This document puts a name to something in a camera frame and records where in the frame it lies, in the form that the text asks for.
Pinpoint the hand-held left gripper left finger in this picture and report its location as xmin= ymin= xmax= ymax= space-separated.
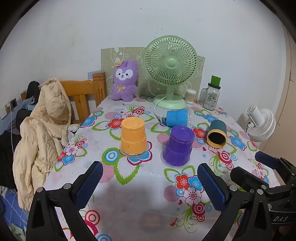
xmin=26 ymin=161 xmax=104 ymax=241

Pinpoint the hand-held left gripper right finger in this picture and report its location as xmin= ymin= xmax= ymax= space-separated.
xmin=197 ymin=163 xmax=276 ymax=241

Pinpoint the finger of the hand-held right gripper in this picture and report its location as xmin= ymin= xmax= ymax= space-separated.
xmin=230 ymin=166 xmax=270 ymax=192
xmin=255 ymin=151 xmax=296 ymax=178

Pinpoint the dark teal cup yellow rim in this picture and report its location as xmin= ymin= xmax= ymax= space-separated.
xmin=206 ymin=120 xmax=228 ymax=148

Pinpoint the purple cup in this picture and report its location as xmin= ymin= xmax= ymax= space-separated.
xmin=161 ymin=126 xmax=195 ymax=168

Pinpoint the orange cup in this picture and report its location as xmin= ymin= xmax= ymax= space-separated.
xmin=120 ymin=117 xmax=149 ymax=156

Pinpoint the blue cup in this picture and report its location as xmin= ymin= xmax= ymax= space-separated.
xmin=161 ymin=108 xmax=192 ymax=128

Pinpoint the white clip fan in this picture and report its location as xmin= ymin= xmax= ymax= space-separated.
xmin=245 ymin=104 xmax=277 ymax=142

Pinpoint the floral tablecloth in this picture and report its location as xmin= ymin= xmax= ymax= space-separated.
xmin=43 ymin=95 xmax=282 ymax=241

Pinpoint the beige puffer jacket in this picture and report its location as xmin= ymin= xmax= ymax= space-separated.
xmin=12 ymin=78 xmax=73 ymax=211

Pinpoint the blue checkered bedding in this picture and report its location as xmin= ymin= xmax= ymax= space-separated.
xmin=0 ymin=186 xmax=30 ymax=233

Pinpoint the glass mug jar green lid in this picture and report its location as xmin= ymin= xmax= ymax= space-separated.
xmin=199 ymin=75 xmax=222 ymax=111

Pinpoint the black clothing pile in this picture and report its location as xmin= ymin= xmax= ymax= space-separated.
xmin=0 ymin=80 xmax=41 ymax=189

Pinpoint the wooden chair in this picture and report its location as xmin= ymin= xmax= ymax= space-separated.
xmin=20 ymin=72 xmax=107 ymax=125

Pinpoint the cotton swab container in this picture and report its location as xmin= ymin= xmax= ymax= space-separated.
xmin=184 ymin=89 xmax=198 ymax=105

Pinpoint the purple plush bunny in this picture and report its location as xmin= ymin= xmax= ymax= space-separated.
xmin=111 ymin=60 xmax=139 ymax=102

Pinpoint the blue patterned paper sheet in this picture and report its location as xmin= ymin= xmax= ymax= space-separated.
xmin=87 ymin=70 xmax=102 ymax=81

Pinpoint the green cartoon print board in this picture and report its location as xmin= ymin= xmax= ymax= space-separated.
xmin=100 ymin=47 xmax=205 ymax=98

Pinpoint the green table fan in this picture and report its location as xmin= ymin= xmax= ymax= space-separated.
xmin=142 ymin=35 xmax=198 ymax=109

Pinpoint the white charging cable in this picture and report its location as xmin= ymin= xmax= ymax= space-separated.
xmin=7 ymin=105 xmax=14 ymax=151

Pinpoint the white fan power cable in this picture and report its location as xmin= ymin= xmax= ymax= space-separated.
xmin=154 ymin=95 xmax=170 ymax=121

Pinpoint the wall socket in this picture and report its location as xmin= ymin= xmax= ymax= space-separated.
xmin=4 ymin=98 xmax=18 ymax=114

